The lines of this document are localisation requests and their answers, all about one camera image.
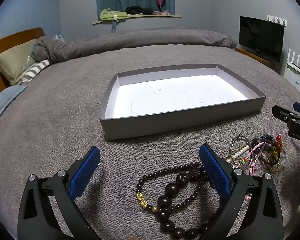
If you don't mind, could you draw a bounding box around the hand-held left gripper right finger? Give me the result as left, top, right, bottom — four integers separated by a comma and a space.
199, 144, 284, 240

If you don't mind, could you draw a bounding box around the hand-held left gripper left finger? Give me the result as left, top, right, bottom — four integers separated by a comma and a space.
17, 146, 102, 240

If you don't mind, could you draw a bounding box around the red bead gold ornament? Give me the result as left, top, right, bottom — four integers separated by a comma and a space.
269, 135, 287, 173

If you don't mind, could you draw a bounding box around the pearl hair clip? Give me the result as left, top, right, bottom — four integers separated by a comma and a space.
225, 145, 250, 168

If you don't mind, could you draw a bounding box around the dark blue bead bracelet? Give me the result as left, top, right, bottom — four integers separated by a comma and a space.
259, 134, 275, 143

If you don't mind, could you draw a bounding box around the thin grey metal ring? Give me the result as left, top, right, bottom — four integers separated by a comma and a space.
229, 134, 252, 159

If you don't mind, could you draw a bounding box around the pink braided cord bracelet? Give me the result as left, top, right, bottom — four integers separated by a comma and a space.
249, 142, 265, 175

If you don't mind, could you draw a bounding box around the black hair tie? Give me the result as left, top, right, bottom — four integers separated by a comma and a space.
259, 140, 282, 167

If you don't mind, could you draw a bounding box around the large dark bead bracelet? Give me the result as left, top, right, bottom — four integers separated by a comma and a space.
158, 166, 217, 240

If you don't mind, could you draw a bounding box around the small bead bracelet gold charm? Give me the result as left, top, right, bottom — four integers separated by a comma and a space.
136, 162, 210, 213

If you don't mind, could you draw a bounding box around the grey cardboard box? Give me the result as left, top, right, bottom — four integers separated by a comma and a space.
99, 64, 267, 140

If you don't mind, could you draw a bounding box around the white box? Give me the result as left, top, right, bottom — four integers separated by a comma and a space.
283, 65, 300, 98

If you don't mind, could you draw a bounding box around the white router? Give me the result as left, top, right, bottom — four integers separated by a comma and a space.
286, 49, 300, 74

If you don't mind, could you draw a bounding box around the wooden television stand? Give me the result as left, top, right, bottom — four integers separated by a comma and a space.
235, 47, 277, 67

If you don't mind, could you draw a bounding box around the black television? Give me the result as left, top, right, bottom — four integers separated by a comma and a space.
239, 16, 284, 63

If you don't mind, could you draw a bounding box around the light blue blanket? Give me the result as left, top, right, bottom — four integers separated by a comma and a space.
0, 85, 28, 137

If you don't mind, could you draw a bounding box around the striped pillow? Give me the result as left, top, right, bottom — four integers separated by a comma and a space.
20, 59, 50, 85

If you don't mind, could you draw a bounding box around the olive pillow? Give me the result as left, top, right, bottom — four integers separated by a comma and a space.
0, 39, 38, 85

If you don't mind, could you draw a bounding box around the grey duvet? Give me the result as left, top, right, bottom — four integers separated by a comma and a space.
31, 26, 239, 64

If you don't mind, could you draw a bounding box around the wooden headboard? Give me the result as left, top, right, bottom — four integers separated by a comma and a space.
0, 27, 45, 100

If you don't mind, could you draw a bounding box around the green cloth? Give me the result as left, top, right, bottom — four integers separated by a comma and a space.
100, 9, 127, 21

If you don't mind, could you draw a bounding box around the wooden window sill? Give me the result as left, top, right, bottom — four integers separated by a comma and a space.
92, 14, 181, 25

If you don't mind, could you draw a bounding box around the teal hanging strap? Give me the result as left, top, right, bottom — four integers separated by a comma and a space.
111, 15, 120, 33

